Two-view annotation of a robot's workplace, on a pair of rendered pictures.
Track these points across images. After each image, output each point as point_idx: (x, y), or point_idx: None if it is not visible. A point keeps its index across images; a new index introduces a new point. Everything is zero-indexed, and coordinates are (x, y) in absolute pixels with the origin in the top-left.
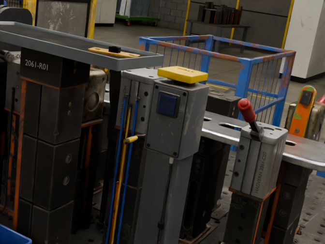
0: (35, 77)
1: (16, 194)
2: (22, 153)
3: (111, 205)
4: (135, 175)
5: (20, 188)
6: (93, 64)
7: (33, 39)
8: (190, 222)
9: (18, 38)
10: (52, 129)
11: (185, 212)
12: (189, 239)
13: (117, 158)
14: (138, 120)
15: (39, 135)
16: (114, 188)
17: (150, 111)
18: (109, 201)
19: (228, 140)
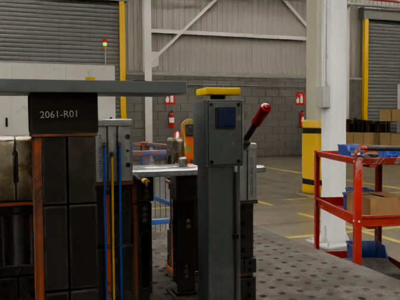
0: (59, 129)
1: (40, 290)
2: (44, 231)
3: (106, 277)
4: (125, 231)
5: (46, 280)
6: (159, 91)
7: (71, 80)
8: (142, 281)
9: (47, 83)
10: (91, 185)
11: (140, 270)
12: (149, 298)
13: (105, 218)
14: (122, 167)
15: (71, 199)
16: (102, 257)
17: (208, 129)
18: (97, 275)
19: (182, 172)
